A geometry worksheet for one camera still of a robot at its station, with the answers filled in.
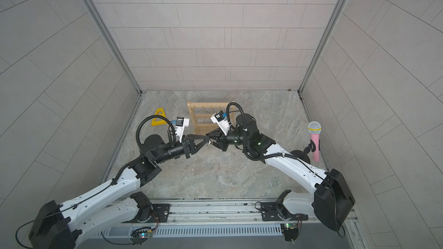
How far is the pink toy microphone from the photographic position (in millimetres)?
691

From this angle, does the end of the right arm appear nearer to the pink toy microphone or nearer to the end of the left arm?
the end of the left arm

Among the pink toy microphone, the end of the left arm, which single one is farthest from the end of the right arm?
the pink toy microphone
